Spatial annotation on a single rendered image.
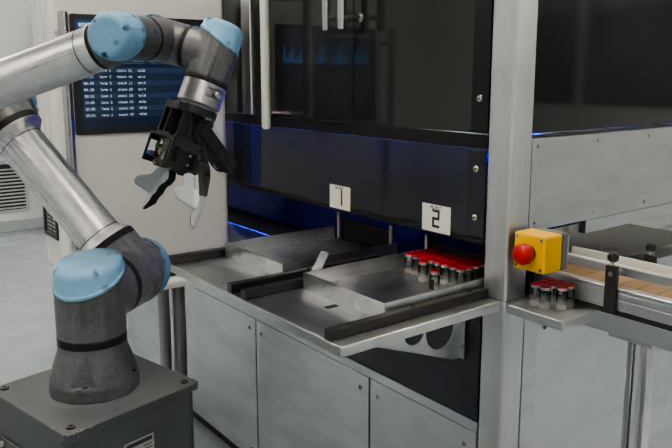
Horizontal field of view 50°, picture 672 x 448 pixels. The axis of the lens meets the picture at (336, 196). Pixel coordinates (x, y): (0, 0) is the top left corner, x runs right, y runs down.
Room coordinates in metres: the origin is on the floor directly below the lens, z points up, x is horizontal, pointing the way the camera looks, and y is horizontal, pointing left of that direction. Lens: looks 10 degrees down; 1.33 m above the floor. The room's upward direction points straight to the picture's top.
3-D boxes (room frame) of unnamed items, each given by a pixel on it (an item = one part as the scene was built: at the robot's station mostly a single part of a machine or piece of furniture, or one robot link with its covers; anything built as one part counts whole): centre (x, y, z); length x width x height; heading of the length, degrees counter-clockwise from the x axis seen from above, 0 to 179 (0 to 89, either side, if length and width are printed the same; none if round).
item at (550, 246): (1.34, -0.39, 0.99); 0.08 x 0.07 x 0.07; 127
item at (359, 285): (1.46, -0.15, 0.90); 0.34 x 0.26 x 0.04; 127
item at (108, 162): (2.06, 0.58, 1.19); 0.50 x 0.19 x 0.78; 127
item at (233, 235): (2.20, 0.30, 0.73); 1.98 x 0.01 x 0.25; 37
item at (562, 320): (1.35, -0.43, 0.87); 0.14 x 0.13 x 0.02; 127
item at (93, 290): (1.19, 0.42, 0.96); 0.13 x 0.12 x 0.14; 166
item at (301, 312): (1.56, 0.01, 0.87); 0.70 x 0.48 x 0.02; 37
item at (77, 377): (1.18, 0.42, 0.84); 0.15 x 0.15 x 0.10
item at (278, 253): (1.73, 0.06, 0.90); 0.34 x 0.26 x 0.04; 127
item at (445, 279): (1.52, -0.21, 0.91); 0.18 x 0.02 x 0.05; 37
